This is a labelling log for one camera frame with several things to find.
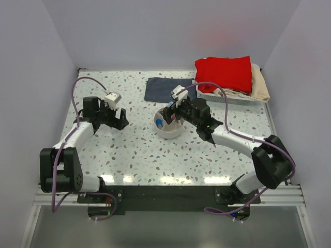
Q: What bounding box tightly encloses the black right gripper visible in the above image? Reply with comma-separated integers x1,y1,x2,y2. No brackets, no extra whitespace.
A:
159,97,200,128

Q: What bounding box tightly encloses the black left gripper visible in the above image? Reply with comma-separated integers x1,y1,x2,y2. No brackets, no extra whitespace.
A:
96,100,128,131

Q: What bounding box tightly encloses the white round divided organizer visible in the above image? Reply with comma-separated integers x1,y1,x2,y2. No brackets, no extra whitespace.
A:
154,108,185,140

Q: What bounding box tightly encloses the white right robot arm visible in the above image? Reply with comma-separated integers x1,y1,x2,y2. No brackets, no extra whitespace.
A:
161,98,296,204

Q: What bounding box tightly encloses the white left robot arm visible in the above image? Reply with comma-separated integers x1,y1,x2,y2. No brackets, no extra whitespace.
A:
39,92,129,203

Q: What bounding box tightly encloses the dark blue folded cloth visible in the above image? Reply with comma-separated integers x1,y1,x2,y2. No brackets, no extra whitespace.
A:
144,77,193,103

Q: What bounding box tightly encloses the red folded cloth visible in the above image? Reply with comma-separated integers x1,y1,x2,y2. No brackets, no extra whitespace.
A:
195,56,252,95

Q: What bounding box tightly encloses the white plastic basket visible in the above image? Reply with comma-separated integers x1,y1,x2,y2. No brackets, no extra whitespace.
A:
196,63,262,106

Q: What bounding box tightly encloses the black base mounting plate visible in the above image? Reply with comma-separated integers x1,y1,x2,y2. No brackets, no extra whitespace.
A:
77,185,259,216

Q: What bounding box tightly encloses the beige folded cloth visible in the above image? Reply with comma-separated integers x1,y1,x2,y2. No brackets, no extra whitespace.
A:
212,64,271,103

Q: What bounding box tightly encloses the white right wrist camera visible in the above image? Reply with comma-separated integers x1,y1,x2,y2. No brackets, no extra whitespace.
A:
171,85,188,106

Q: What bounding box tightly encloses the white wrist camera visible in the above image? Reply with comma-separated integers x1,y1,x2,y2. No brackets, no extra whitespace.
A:
104,92,122,110
171,85,188,106

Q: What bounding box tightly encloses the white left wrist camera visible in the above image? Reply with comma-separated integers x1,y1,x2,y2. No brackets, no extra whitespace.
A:
104,92,122,110

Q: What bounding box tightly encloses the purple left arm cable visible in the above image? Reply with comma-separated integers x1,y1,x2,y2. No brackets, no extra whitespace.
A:
51,76,118,221

